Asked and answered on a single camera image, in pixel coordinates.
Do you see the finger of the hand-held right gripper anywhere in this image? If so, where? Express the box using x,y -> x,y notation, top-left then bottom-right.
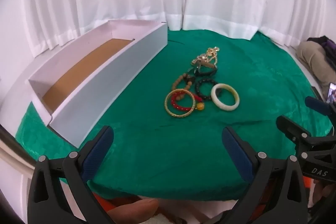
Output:
305,96 -> 336,119
276,115 -> 313,147

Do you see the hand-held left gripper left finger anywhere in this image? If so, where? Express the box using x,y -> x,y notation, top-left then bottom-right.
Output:
28,126 -> 114,224

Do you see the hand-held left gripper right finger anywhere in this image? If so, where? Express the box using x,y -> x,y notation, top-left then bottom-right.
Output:
222,126 -> 307,224

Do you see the pale jade bangle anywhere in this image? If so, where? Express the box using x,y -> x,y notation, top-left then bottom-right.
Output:
210,83 -> 240,109

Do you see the long white cardboard box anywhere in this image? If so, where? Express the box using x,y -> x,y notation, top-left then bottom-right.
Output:
28,20 -> 168,148

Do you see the black bead bracelet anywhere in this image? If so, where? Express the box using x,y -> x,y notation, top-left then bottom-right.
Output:
195,79 -> 219,102

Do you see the gold bangle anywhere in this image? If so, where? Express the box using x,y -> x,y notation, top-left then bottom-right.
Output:
164,89 -> 196,117

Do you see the red bead bracelet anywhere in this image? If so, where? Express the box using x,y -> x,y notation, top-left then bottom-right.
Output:
171,91 -> 206,112

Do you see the wooden bead bracelet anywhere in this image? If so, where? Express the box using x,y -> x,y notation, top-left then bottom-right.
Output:
172,72 -> 195,106

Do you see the person's right hand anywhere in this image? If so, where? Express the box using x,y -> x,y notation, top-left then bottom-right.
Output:
313,180 -> 336,214

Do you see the person's left hand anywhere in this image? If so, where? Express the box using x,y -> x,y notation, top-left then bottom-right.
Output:
106,198 -> 159,224

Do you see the smartphone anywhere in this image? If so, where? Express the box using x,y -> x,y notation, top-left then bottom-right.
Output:
325,82 -> 336,104

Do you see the green velvet cloth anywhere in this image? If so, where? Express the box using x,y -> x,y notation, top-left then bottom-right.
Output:
15,28 -> 334,201

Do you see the black cord bracelet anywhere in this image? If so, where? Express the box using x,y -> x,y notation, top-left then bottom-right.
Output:
194,67 -> 218,77

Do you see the dark wooden frame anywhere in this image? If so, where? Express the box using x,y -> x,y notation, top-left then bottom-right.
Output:
0,123 -> 36,177

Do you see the gold chain necklace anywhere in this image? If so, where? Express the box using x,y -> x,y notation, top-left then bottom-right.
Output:
190,46 -> 220,69

